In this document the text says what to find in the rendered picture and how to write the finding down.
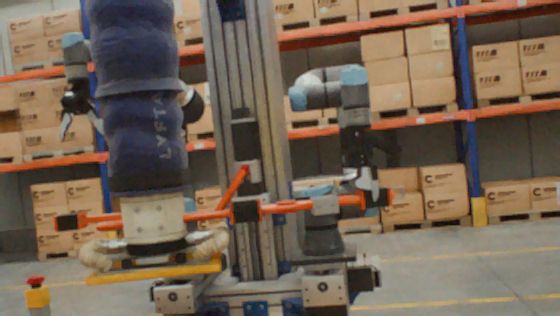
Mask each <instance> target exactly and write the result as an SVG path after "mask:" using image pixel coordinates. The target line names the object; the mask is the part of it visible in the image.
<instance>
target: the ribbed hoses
mask: <svg viewBox="0 0 560 316"><path fill-rule="evenodd" d="M208 231H209V229H208V230H207V233H208ZM208 238H209V240H208V239H207V240H206V242H203V243H202V244H201V246H199V247H198V249H197V250H196V251H195V254H193V255H194V257H195V258H196V259H197V261H198V262H206V261H208V259H209V257H210V256H211V254H213V255H214V253H217V252H219V253H220V251H223V250H224V249H225V248H226V247H227V245H228V243H229V229H228V227H227V226H224V225H220V226H217V227H213V228H211V230H210V231H209V237H208ZM100 241H101V239H96V240H92V241H90V243H88V244H86V245H84V246H83V247H82V248H81V249H80V250H79V252H78V260H79V262H80V263H81V264H82V265H86V266H90V268H95V269H96V268H97V269H99V271H101V273H104V272H108V271H109V270H110V269H111V267H112V266H113V263H114V262H112V260H110V258H107V256H104V254H105V251H104V250H103V245H102V243H101V242H100Z"/></svg>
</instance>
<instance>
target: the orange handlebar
mask: <svg viewBox="0 0 560 316"><path fill-rule="evenodd" d="M357 203H360V196H359V195H358V196H357V195H356V194H355V195H345V196H338V205H339V206H348V205H357ZM309 209H313V203H312V200H310V199H307V200H298V201H295V200H294V199H289V200H279V201H276V203H269V205H261V212H262V214H271V213H278V214H288V213H297V211H300V210H309ZM214 211H215V210H211V211H202V212H192V213H185V215H183V216H182V221H183V222H194V221H204V220H214V219H223V218H231V217H230V209H225V210H224V211H215V212H214ZM115 220H116V221H115ZM106 221H107V222H106ZM97 222H101V223H98V224H97V226H96V228H97V230H98V231H109V230H118V229H123V222H122V215H121V213H115V214H105V215H96V216H86V217H83V223H84V224H87V223H97Z"/></svg>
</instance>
